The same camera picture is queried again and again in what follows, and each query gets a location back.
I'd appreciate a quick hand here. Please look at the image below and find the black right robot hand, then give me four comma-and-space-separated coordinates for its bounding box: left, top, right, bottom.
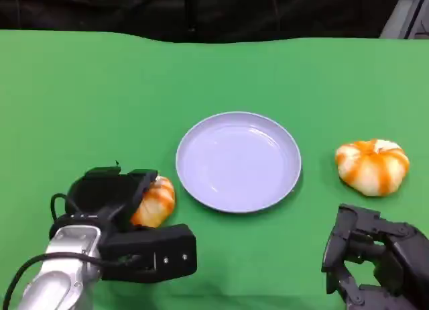
321, 203, 429, 310

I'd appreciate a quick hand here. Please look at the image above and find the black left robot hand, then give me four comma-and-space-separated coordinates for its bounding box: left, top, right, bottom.
63, 160, 159, 236

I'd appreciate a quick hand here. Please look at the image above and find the orange and white bread roll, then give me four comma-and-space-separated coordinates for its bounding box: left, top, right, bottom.
334, 139, 410, 197
129, 175, 176, 229

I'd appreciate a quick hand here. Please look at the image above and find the lilac plate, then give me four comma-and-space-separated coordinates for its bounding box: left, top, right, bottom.
175, 111, 302, 214

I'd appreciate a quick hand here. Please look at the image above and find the black backdrop curtain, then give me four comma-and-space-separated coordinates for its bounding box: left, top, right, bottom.
0, 0, 403, 44

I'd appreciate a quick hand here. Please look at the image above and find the looped black wrist cable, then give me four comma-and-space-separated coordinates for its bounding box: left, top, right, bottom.
50, 193, 81, 229

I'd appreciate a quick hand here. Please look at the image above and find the long black camera cable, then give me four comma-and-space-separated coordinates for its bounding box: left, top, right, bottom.
1, 252, 141, 310

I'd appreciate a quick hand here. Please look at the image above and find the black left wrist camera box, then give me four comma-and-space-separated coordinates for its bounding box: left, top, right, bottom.
99, 223, 198, 284

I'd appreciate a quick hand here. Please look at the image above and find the grey metal frame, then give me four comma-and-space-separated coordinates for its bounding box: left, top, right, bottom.
379, 0, 429, 40

